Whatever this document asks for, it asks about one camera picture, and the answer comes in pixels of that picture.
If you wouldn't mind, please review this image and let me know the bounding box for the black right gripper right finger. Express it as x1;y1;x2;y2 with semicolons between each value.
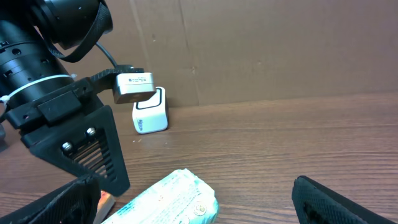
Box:
292;175;395;224

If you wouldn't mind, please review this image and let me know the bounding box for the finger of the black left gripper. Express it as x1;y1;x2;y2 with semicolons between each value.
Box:
28;106;130;197

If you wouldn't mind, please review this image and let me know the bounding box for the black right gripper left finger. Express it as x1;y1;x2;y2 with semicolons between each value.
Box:
1;175;101;224

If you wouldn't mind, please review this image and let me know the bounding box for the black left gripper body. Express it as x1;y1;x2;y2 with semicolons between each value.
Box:
5;67;144;147

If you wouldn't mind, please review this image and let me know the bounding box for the teal wet wipes pack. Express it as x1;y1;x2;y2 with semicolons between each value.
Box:
103;169;219;224

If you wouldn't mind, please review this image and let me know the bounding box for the orange tissue pack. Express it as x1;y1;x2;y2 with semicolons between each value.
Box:
93;190;116;224

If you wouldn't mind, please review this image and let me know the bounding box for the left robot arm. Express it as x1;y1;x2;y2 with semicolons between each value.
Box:
1;0;155;196

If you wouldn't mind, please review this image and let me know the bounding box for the white barcode scanner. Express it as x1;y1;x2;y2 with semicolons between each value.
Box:
132;86;169;134

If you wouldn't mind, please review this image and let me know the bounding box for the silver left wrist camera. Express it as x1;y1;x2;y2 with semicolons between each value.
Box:
113;72;156;104

